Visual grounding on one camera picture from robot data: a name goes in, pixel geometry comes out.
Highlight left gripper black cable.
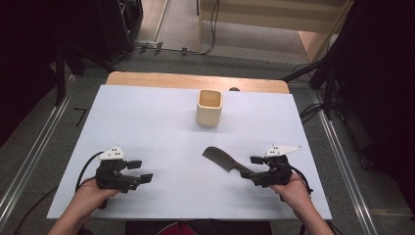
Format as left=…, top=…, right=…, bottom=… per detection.
left=74, top=151, right=106, bottom=193

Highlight black equipment cabinet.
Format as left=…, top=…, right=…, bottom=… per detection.
left=94, top=0, right=145, bottom=63

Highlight black curtain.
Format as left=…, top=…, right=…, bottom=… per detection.
left=326, top=0, right=415, bottom=218
left=0, top=0, right=99, bottom=148

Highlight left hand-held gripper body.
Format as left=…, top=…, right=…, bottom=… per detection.
left=95, top=146, right=141, bottom=194

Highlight hanging black cable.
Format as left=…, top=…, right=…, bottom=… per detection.
left=195, top=0, right=220, bottom=56

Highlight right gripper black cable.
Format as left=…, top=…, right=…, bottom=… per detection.
left=281, top=164, right=315, bottom=202

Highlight person's right hand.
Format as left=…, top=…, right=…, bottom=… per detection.
left=268, top=172, right=314, bottom=216

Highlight person's black red clothing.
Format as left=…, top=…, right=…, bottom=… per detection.
left=125, top=219, right=273, bottom=235

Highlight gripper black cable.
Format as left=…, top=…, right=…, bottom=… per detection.
left=281, top=164, right=315, bottom=202
left=74, top=151, right=106, bottom=193

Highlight black floor cable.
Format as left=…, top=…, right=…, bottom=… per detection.
left=13, top=185, right=59, bottom=235

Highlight black metal stand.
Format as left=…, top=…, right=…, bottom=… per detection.
left=53, top=42, right=115, bottom=107
left=282, top=55, right=341, bottom=121

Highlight dark grey spatula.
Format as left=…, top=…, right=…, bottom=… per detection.
left=202, top=146, right=254, bottom=177

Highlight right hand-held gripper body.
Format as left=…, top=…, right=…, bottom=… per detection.
left=251, top=144, right=302, bottom=189

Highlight beige square cup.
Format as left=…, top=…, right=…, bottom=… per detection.
left=195, top=88, right=224, bottom=127

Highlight metal floor rail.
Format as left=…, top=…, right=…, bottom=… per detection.
left=309, top=89, right=380, bottom=235
left=0, top=75, right=77, bottom=223

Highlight coiled black floor cables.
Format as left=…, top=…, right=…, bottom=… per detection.
left=299, top=102, right=327, bottom=124

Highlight person's left hand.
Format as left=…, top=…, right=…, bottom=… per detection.
left=72, top=177, right=121, bottom=218

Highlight wooden partition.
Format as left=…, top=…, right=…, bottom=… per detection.
left=197, top=0, right=355, bottom=63

